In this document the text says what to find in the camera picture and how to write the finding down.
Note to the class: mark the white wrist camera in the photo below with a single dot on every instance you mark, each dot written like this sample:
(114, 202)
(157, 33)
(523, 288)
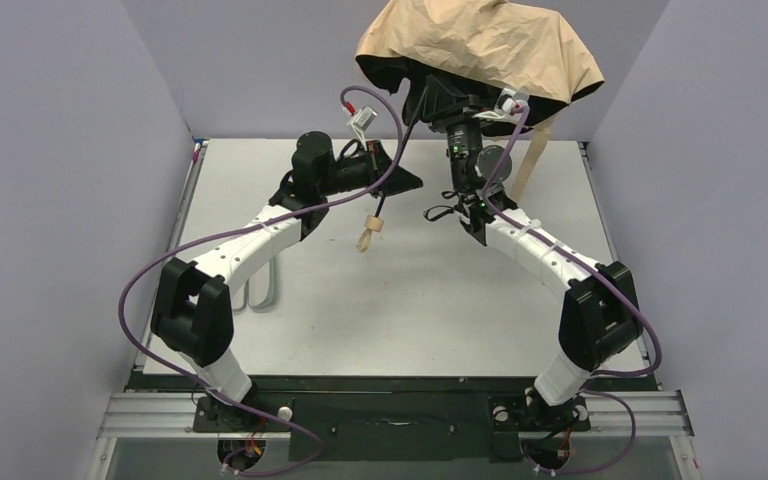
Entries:
(509, 107)
(359, 121)

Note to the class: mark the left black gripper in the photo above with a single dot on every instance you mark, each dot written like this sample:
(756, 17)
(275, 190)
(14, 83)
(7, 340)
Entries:
(380, 168)

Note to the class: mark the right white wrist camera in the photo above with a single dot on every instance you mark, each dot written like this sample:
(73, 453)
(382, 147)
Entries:
(509, 107)

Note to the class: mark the beige patterned umbrella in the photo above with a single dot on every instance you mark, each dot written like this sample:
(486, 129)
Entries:
(499, 43)

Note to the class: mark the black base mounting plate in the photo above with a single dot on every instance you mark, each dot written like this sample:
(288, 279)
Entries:
(384, 419)

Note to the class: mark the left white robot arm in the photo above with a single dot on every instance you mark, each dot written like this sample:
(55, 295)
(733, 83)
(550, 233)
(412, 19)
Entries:
(193, 312)

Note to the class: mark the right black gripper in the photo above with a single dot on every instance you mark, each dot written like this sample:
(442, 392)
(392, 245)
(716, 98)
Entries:
(441, 105)

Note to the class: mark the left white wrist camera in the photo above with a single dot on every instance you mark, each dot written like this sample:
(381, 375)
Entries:
(359, 121)

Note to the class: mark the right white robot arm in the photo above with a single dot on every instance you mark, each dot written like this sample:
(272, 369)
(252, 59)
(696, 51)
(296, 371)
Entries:
(598, 319)

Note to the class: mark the aluminium rail frame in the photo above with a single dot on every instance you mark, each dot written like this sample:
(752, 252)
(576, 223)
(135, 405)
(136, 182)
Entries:
(173, 415)

